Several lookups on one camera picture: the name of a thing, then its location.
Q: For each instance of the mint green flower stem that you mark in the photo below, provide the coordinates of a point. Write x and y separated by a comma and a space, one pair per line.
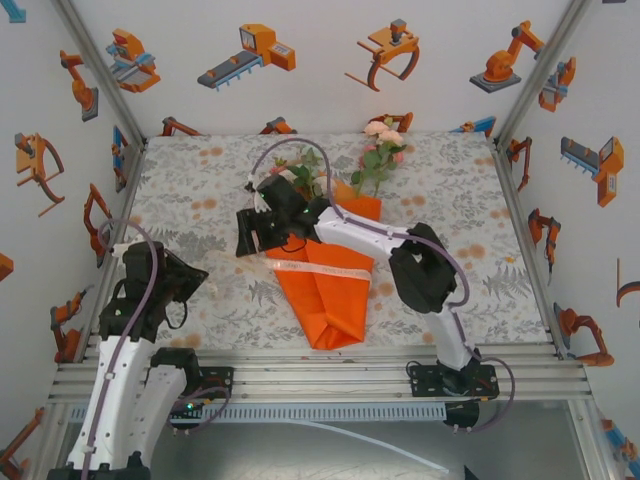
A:
302, 175

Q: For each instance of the small pink bloom flower stem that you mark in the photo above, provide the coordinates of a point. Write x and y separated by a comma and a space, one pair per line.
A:
280, 164

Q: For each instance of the cream ribbon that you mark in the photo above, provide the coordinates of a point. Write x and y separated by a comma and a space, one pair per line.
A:
325, 270

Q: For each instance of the pink rose leafy flower stem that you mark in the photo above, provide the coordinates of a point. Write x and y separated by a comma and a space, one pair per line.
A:
372, 167

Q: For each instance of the orange wrapping paper sheet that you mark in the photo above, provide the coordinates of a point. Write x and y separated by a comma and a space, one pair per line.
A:
330, 305

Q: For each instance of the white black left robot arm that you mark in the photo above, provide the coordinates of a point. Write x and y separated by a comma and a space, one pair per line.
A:
115, 380

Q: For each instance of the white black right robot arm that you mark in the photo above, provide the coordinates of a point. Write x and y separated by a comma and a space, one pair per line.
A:
360, 235

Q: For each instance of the black controller board green light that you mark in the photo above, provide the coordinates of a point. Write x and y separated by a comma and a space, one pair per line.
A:
187, 407

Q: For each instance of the floral patterned tablecloth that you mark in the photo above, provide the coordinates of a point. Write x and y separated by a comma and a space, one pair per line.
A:
475, 165

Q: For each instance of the thin white tube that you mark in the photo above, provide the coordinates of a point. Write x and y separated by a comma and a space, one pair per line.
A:
390, 445

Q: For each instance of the black connector block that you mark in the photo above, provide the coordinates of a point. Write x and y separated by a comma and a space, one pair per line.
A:
462, 415

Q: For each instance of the aluminium side rail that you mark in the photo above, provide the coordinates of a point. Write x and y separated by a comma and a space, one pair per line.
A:
518, 220
119, 220

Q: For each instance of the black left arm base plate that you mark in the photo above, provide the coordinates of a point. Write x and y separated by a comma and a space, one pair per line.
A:
222, 382

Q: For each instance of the aluminium table frame rails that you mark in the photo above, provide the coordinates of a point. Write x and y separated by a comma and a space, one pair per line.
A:
320, 385

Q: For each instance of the aluminium corner post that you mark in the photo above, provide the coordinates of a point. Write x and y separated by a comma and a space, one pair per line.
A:
540, 70
100, 70

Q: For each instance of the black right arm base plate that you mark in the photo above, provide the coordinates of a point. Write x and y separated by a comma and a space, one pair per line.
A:
425, 382

